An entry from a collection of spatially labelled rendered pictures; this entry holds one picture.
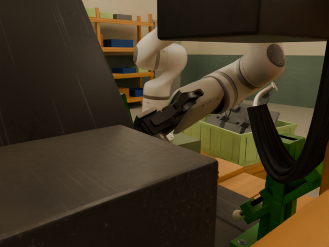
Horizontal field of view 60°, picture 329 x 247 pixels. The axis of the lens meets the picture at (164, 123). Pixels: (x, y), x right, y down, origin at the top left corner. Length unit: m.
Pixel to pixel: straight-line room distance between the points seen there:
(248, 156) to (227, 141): 0.12
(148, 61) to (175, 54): 0.12
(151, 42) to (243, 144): 0.65
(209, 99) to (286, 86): 7.50
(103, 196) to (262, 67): 0.43
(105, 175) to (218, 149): 1.31
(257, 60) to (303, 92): 7.30
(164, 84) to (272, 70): 0.72
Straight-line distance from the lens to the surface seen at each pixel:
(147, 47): 1.17
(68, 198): 0.21
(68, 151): 0.31
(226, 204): 0.90
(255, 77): 0.58
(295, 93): 7.93
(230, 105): 0.58
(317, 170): 0.59
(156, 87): 1.22
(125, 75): 6.64
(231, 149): 1.44
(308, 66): 7.80
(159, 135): 0.48
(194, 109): 0.49
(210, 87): 0.53
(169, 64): 1.23
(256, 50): 0.58
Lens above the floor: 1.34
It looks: 14 degrees down
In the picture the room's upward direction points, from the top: straight up
